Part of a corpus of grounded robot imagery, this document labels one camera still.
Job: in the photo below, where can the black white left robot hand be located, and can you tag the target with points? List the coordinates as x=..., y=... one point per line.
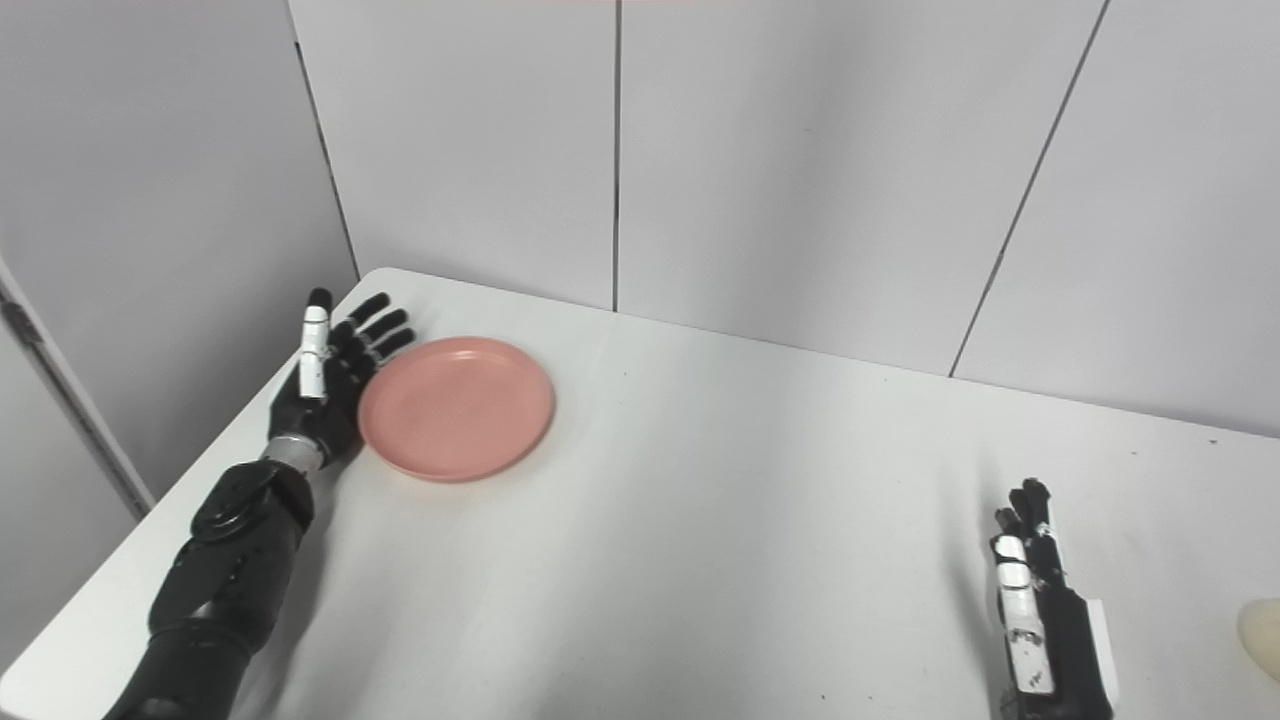
x=310, y=415

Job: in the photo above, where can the cream steamed bun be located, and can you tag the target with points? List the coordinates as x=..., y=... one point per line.
x=1262, y=640

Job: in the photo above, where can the pink round plate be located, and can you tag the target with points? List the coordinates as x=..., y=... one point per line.
x=455, y=410

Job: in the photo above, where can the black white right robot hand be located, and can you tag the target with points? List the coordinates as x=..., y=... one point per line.
x=1070, y=650

